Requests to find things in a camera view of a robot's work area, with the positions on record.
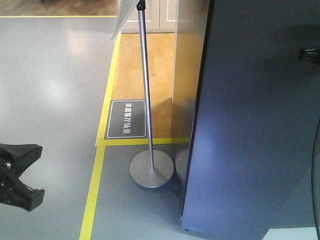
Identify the silver sign stand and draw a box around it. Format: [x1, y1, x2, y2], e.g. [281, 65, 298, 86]
[112, 0, 175, 189]

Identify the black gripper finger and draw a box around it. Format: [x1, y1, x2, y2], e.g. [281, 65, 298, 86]
[298, 47, 320, 65]
[0, 162, 45, 212]
[0, 143, 43, 177]

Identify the black floor label sign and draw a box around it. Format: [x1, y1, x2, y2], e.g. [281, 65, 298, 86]
[105, 99, 147, 139]

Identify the white double door wardrobe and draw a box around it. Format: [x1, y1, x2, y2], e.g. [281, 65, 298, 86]
[121, 0, 179, 33]

